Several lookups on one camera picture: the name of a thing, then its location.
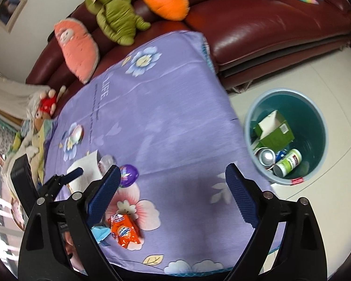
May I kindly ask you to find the person's left forearm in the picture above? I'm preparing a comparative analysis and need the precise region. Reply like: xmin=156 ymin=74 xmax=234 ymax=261
xmin=63 ymin=231 xmax=85 ymax=273

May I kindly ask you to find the red dressed plush bear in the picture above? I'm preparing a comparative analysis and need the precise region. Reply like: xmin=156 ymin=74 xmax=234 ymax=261
xmin=37 ymin=85 xmax=67 ymax=118

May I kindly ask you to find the teal trash bin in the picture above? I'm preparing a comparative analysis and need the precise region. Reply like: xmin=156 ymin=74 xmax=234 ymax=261
xmin=244 ymin=88 xmax=329 ymax=185

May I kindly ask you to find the clear plastic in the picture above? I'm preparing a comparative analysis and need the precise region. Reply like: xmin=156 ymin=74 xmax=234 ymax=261
xmin=98 ymin=156 xmax=116 ymax=172

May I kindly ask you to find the green white biscuit box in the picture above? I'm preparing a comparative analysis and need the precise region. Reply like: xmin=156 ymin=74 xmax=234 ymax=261
xmin=254 ymin=111 xmax=295 ymax=153

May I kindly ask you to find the dark red leather sofa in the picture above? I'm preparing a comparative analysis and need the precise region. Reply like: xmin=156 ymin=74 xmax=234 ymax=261
xmin=26 ymin=0 xmax=351 ymax=94

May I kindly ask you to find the orange snack packet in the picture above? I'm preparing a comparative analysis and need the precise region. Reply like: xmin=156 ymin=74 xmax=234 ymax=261
xmin=110 ymin=214 xmax=142 ymax=249

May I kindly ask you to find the white blanket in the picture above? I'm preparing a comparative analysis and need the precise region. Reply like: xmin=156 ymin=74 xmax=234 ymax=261
xmin=0 ymin=67 xmax=49 ymax=115

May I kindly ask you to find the pink carrot plush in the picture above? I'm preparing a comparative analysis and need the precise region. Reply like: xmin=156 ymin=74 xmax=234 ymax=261
xmin=54 ymin=19 xmax=100 ymax=85

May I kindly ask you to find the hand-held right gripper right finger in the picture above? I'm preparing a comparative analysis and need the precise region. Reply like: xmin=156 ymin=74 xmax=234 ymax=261
xmin=225 ymin=163 xmax=328 ymax=281

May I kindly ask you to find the purple floral tablecloth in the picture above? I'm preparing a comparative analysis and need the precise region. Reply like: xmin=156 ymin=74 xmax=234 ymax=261
xmin=42 ymin=31 xmax=284 ymax=276

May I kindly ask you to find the brown plush bear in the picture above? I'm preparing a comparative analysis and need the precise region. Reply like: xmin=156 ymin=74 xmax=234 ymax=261
xmin=32 ymin=110 xmax=51 ymax=131

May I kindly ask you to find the cream plush toy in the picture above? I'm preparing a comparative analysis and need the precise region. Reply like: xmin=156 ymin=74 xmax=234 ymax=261
xmin=6 ymin=129 xmax=47 ymax=176

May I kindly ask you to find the green dinosaur plush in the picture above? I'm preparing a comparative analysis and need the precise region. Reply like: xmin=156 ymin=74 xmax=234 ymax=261
xmin=86 ymin=0 xmax=151 ymax=46

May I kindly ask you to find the white tissue paper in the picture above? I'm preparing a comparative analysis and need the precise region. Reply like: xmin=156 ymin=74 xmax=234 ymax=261
xmin=67 ymin=150 xmax=103 ymax=194

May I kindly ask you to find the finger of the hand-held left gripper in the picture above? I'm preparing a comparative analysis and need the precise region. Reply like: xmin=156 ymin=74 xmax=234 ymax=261
xmin=57 ymin=167 xmax=85 ymax=186

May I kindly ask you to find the white pill bottle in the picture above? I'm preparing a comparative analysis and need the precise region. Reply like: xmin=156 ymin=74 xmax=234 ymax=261
xmin=273 ymin=149 xmax=303 ymax=177

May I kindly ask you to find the red soda can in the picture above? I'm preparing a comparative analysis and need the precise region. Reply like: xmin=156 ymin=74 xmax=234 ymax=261
xmin=257 ymin=148 xmax=277 ymax=167

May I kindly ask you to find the blue white packet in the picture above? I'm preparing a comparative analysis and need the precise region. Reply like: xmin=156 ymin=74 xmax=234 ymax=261
xmin=91 ymin=225 xmax=111 ymax=244

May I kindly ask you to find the framed wall picture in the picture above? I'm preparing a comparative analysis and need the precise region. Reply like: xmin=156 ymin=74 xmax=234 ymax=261
xmin=0 ymin=0 xmax=28 ymax=34

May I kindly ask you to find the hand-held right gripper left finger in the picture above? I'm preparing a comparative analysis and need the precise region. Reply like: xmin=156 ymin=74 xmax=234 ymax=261
xmin=19 ymin=165 xmax=122 ymax=281

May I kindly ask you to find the purple toy egg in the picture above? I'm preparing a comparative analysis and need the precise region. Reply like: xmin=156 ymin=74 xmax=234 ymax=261
xmin=118 ymin=164 xmax=140 ymax=188

